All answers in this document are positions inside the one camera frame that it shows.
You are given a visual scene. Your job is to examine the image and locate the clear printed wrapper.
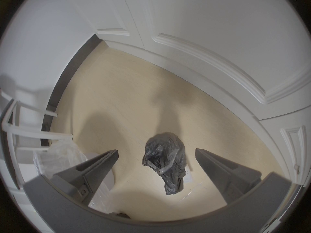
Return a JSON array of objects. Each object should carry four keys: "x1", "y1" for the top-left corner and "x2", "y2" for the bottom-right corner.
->
[{"x1": 181, "y1": 170, "x2": 203, "y2": 200}]

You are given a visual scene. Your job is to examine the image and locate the black plastic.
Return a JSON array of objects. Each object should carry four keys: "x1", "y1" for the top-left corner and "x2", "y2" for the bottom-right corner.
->
[{"x1": 142, "y1": 132, "x2": 187, "y2": 195}]

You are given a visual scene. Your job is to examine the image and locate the white wardrobe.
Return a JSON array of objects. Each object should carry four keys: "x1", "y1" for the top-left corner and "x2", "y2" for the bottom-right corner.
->
[{"x1": 93, "y1": 0, "x2": 311, "y2": 187}]

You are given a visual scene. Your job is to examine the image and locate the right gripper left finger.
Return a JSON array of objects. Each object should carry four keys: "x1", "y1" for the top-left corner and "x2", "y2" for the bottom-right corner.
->
[{"x1": 52, "y1": 149, "x2": 120, "y2": 206}]

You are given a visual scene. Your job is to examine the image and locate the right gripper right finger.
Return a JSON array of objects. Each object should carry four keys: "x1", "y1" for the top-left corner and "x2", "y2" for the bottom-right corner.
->
[{"x1": 195, "y1": 148, "x2": 263, "y2": 205}]

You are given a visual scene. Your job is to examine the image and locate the clear plastic bag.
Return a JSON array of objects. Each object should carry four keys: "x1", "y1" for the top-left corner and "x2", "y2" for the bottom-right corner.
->
[{"x1": 33, "y1": 140, "x2": 116, "y2": 214}]

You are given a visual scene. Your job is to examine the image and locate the grey padded white chair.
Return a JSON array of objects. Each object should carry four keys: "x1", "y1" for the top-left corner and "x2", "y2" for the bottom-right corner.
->
[{"x1": 0, "y1": 89, "x2": 73, "y2": 191}]

